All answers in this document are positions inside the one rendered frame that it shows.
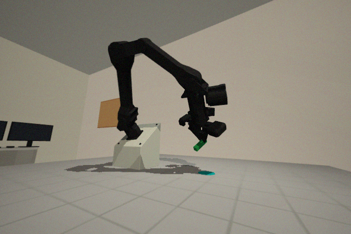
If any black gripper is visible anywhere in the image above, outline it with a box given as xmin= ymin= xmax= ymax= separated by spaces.
xmin=179 ymin=107 xmax=226 ymax=143

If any teal flat circle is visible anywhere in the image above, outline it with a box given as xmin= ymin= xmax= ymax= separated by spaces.
xmin=198 ymin=171 xmax=215 ymax=176

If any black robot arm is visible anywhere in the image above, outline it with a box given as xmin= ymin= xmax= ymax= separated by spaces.
xmin=108 ymin=38 xmax=227 ymax=140

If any green rectangular block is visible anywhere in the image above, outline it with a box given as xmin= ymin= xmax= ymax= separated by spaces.
xmin=193 ymin=139 xmax=207 ymax=151

